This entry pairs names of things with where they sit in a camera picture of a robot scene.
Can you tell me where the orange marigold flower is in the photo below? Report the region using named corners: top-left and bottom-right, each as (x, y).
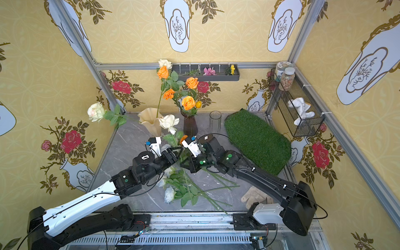
top-left (163, 89), bottom-right (185, 112)

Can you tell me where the grey wall planter tray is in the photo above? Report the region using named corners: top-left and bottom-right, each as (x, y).
top-left (172, 63), bottom-right (241, 82)

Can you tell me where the clear glass vase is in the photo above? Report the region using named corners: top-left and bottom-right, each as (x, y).
top-left (209, 110), bottom-right (222, 133)

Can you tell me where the jar of coloured beads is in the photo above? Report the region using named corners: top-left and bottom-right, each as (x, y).
top-left (279, 67), bottom-right (295, 91)

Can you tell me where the white plush toy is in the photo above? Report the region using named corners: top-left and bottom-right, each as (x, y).
top-left (288, 97), bottom-right (315, 126)

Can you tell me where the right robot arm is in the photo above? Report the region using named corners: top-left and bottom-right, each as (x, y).
top-left (181, 134), bottom-right (317, 236)

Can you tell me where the cream white rose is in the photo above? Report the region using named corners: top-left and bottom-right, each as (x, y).
top-left (159, 114), bottom-right (183, 146)
top-left (87, 103), bottom-right (138, 130)
top-left (156, 59), bottom-right (172, 117)

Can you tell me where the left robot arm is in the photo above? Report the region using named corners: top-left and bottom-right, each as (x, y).
top-left (27, 146), bottom-right (183, 250)

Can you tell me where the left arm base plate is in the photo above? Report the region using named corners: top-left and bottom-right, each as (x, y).
top-left (124, 214), bottom-right (151, 232)

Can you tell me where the purple ribbed glass vase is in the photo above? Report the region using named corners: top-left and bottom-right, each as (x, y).
top-left (181, 113), bottom-right (198, 137)

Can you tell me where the green artificial grass mat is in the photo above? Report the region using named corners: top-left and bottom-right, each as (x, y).
top-left (224, 109), bottom-right (291, 176)

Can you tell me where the black wire wall basket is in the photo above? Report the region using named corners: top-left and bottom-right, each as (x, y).
top-left (266, 69), bottom-right (325, 137)

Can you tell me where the beige work glove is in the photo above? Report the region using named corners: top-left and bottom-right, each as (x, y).
top-left (241, 186), bottom-right (274, 209)

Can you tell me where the pink flower in tray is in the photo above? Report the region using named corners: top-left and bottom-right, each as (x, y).
top-left (203, 67), bottom-right (216, 76)

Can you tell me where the glass jar with label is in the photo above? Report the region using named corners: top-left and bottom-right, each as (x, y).
top-left (275, 61), bottom-right (293, 82)

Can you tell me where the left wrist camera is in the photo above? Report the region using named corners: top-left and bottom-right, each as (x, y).
top-left (145, 137), bottom-right (161, 157)

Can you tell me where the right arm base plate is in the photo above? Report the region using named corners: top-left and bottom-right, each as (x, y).
top-left (231, 214), bottom-right (277, 231)

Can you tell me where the orange rose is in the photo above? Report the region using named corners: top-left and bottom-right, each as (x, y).
top-left (185, 77), bottom-right (199, 101)
top-left (157, 66), bottom-right (185, 111)
top-left (181, 95), bottom-right (197, 117)

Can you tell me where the cream wavy glass vase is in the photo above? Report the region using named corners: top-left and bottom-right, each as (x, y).
top-left (138, 108), bottom-right (162, 137)

